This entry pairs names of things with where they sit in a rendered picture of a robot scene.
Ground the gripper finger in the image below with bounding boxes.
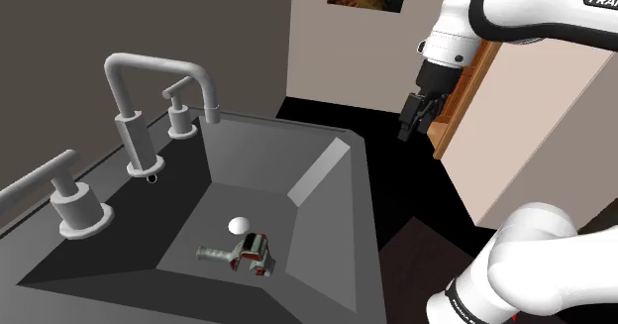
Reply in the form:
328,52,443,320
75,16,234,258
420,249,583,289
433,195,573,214
416,95,449,135
397,91,427,143

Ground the grey sink basin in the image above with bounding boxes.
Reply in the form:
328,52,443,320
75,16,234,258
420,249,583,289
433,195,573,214
0,105,388,324

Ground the white sink drain plug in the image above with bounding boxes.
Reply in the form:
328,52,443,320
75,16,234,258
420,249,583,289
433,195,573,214
227,216,252,236

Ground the grey and red tape dispenser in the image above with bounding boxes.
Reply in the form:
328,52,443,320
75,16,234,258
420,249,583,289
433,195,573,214
195,231,278,278

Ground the grey faucet spout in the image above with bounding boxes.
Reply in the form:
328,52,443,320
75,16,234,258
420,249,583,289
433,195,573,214
103,52,223,178

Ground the small grey faucet handle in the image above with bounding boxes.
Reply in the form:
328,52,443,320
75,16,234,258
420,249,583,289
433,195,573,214
161,75,200,141

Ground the large grey faucet handle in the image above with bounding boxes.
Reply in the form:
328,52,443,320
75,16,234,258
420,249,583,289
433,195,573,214
0,149,116,242

